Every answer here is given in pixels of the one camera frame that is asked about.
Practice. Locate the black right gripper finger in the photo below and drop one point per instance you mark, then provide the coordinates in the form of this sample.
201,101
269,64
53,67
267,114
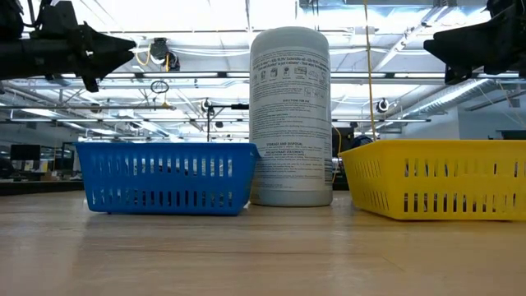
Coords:
456,72
464,45

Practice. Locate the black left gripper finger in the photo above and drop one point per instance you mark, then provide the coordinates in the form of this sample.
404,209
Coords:
102,43
92,76

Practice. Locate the yellow slotted plastic basket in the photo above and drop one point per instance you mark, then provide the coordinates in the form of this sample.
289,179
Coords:
431,150

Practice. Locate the office desks with monitors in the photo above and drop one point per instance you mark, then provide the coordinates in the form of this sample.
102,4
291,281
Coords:
37,160

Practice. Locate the blue slotted plastic basket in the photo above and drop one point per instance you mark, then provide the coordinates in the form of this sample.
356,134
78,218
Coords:
164,150

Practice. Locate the dark blue rounded object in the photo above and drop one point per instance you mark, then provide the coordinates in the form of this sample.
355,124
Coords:
362,141

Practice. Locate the black monitor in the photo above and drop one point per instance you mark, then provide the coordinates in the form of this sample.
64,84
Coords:
343,137

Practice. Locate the black boom stand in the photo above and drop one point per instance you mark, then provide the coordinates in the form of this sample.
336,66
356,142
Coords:
240,106

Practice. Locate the white wipes canister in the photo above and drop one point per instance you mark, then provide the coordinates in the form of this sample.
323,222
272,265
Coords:
289,123

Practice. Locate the silver ventilation duct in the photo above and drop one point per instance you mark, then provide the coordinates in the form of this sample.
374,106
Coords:
452,96

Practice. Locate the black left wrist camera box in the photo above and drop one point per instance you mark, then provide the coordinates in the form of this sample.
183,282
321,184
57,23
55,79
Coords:
10,18

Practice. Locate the round ceiling camera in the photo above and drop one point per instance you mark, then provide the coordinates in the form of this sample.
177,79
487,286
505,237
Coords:
382,105
206,105

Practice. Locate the dark wall screen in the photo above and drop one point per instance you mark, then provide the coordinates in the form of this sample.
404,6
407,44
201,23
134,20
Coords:
511,134

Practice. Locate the black table frame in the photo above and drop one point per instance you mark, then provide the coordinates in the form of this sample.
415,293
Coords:
41,187

